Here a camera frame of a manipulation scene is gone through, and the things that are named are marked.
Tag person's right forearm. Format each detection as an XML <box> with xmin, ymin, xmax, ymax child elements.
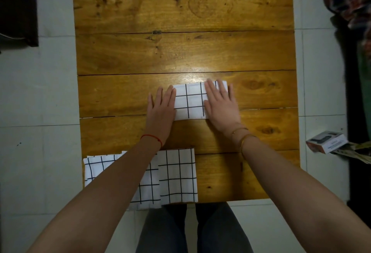
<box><xmin>235</xmin><ymin>132</ymin><xmax>371</xmax><ymax>253</ymax></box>

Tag person's left hand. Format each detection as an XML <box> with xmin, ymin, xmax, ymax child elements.
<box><xmin>145</xmin><ymin>85</ymin><xmax>177</xmax><ymax>147</ymax></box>

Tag green cloth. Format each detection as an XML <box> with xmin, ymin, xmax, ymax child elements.
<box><xmin>358</xmin><ymin>41</ymin><xmax>371</xmax><ymax>140</ymax></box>

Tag grid cloth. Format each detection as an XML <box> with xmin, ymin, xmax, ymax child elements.
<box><xmin>83</xmin><ymin>152</ymin><xmax>128</xmax><ymax>188</ymax></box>
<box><xmin>172</xmin><ymin>80</ymin><xmax>230</xmax><ymax>121</ymax></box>
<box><xmin>158</xmin><ymin>147</ymin><xmax>199</xmax><ymax>205</ymax></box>

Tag long cream and denim sofa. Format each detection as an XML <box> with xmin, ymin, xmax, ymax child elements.
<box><xmin>333</xmin><ymin>15</ymin><xmax>371</xmax><ymax>227</ymax></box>

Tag red plaid blanket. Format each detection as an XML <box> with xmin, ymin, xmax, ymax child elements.
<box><xmin>323</xmin><ymin>0</ymin><xmax>371</xmax><ymax>56</ymax></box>

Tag cream and denim armchair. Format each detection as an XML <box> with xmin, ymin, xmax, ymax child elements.
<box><xmin>0</xmin><ymin>0</ymin><xmax>39</xmax><ymax>50</ymax></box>

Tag beige perforated strap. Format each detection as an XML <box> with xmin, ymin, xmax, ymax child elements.
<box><xmin>333</xmin><ymin>142</ymin><xmax>371</xmax><ymax>165</ymax></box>

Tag small white orange box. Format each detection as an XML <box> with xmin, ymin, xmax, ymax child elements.
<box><xmin>306</xmin><ymin>130</ymin><xmax>348</xmax><ymax>155</ymax></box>

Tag red string bracelet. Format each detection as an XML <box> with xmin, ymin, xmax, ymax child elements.
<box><xmin>140</xmin><ymin>134</ymin><xmax>163</xmax><ymax>149</ymax></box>

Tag person's denim trousers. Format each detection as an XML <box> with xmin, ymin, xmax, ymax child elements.
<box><xmin>135</xmin><ymin>202</ymin><xmax>254</xmax><ymax>253</ymax></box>

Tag person's right hand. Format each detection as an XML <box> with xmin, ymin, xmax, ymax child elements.
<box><xmin>204</xmin><ymin>78</ymin><xmax>250</xmax><ymax>142</ymax></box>

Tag person's left forearm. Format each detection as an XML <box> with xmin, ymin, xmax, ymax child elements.
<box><xmin>27</xmin><ymin>138</ymin><xmax>163</xmax><ymax>253</ymax></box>

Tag gold bangle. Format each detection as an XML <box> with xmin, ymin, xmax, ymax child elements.
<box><xmin>239</xmin><ymin>133</ymin><xmax>258</xmax><ymax>157</ymax></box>

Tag wooden table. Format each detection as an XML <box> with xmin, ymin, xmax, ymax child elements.
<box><xmin>72</xmin><ymin>0</ymin><xmax>301</xmax><ymax>204</ymax></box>

